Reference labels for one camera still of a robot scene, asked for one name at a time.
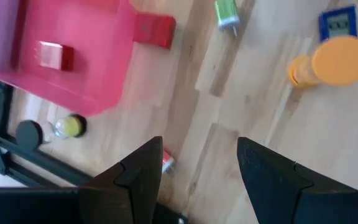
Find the green charger plug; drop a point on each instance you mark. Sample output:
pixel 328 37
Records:
pixel 225 12

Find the dark purple digital clock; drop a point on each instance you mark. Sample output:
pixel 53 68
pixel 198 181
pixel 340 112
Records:
pixel 337 25

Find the dark red charger block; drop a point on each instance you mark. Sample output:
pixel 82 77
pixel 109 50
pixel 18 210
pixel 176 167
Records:
pixel 154 29
pixel 54 56

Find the pink plastic tray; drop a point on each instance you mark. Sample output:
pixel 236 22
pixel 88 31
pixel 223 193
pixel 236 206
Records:
pixel 98 46

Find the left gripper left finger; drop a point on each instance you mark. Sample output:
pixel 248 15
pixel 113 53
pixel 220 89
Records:
pixel 135 186

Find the orange hourglass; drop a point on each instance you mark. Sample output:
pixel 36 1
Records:
pixel 340 60

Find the red charger white face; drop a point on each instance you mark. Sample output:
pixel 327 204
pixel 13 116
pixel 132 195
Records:
pixel 167 161

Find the black table frame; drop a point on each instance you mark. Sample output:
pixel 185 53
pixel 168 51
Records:
pixel 42 158

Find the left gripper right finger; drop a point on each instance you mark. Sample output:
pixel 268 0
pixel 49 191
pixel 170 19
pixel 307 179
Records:
pixel 269 186

